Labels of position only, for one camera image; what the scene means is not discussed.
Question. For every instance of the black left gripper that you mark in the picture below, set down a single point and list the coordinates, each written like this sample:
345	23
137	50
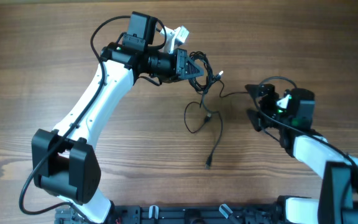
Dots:
180	60

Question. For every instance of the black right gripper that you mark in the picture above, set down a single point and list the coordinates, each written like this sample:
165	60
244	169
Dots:
266	90

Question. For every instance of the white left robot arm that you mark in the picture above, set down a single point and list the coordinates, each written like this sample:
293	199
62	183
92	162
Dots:
64	160

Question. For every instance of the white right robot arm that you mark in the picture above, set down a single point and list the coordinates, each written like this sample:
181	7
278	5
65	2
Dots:
292	115

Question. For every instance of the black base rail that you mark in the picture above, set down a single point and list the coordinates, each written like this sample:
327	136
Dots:
251	213

